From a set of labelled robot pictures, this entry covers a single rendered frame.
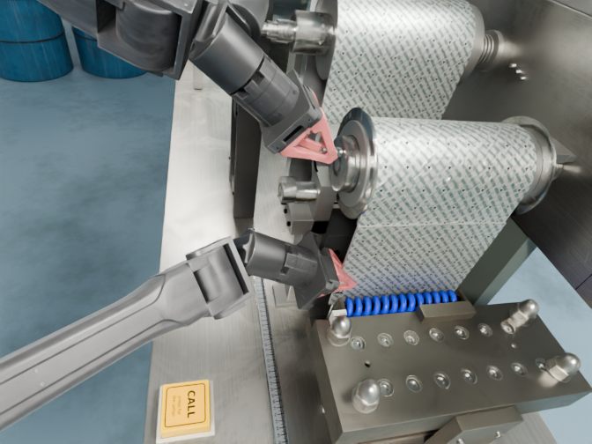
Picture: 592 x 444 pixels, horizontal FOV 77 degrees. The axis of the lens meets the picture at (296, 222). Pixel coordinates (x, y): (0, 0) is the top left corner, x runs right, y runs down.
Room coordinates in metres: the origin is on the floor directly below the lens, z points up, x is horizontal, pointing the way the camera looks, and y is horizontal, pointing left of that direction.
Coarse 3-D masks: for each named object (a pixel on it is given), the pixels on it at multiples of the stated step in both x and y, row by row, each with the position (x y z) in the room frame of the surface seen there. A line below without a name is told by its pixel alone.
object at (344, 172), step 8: (344, 136) 0.44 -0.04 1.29; (352, 136) 0.45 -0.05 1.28; (336, 144) 0.44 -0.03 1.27; (344, 144) 0.42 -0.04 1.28; (352, 144) 0.42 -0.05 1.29; (344, 152) 0.41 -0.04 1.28; (352, 152) 0.41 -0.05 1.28; (336, 160) 0.43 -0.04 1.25; (344, 160) 0.40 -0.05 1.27; (352, 160) 0.40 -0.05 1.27; (360, 160) 0.40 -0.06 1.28; (336, 168) 0.42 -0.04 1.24; (344, 168) 0.40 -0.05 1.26; (352, 168) 0.40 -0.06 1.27; (336, 176) 0.42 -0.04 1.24; (344, 176) 0.39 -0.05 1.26; (352, 176) 0.39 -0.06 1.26; (336, 184) 0.41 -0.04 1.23; (344, 184) 0.39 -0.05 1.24; (352, 184) 0.39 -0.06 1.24
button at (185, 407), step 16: (176, 384) 0.23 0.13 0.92; (192, 384) 0.24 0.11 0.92; (208, 384) 0.24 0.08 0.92; (176, 400) 0.21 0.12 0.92; (192, 400) 0.21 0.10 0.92; (208, 400) 0.22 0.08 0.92; (160, 416) 0.19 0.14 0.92; (176, 416) 0.19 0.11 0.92; (192, 416) 0.19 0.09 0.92; (208, 416) 0.20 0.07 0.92; (160, 432) 0.17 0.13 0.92; (176, 432) 0.17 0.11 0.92; (192, 432) 0.18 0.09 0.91
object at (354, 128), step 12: (348, 132) 0.46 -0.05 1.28; (360, 132) 0.42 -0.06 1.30; (528, 132) 0.51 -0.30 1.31; (360, 144) 0.42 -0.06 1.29; (360, 156) 0.41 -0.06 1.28; (540, 156) 0.48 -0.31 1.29; (360, 168) 0.40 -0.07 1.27; (540, 168) 0.47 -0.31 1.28; (360, 180) 0.39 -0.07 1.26; (348, 192) 0.41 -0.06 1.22; (360, 192) 0.38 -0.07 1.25; (528, 192) 0.46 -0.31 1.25; (348, 204) 0.40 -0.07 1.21
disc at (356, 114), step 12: (360, 108) 0.45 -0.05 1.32; (348, 120) 0.48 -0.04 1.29; (360, 120) 0.44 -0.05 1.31; (372, 132) 0.40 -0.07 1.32; (372, 144) 0.39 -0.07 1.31; (372, 156) 0.39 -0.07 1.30; (372, 168) 0.38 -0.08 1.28; (372, 180) 0.37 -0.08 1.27; (372, 192) 0.36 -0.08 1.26; (360, 204) 0.37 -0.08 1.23; (348, 216) 0.39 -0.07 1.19; (360, 216) 0.37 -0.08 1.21
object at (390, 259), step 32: (416, 224) 0.40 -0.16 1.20; (448, 224) 0.42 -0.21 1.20; (480, 224) 0.43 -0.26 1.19; (352, 256) 0.37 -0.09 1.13; (384, 256) 0.39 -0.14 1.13; (416, 256) 0.41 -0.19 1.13; (448, 256) 0.43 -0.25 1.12; (480, 256) 0.45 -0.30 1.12; (352, 288) 0.38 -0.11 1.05; (384, 288) 0.40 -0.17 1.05; (416, 288) 0.42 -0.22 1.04; (448, 288) 0.44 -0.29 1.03
